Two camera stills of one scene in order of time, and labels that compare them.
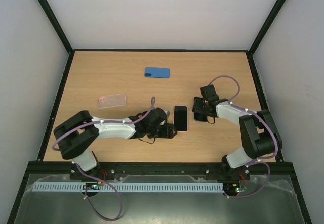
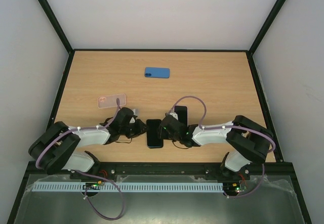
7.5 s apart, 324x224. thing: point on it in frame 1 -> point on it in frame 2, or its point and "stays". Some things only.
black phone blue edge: x=198 y=117 -> x=154 y=133
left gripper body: x=152 y=131 -> x=132 y=132
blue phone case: x=155 y=72 stays
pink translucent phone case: x=110 y=101 stays
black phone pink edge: x=180 y=118 stays
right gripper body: x=200 y=106 -> x=164 y=129
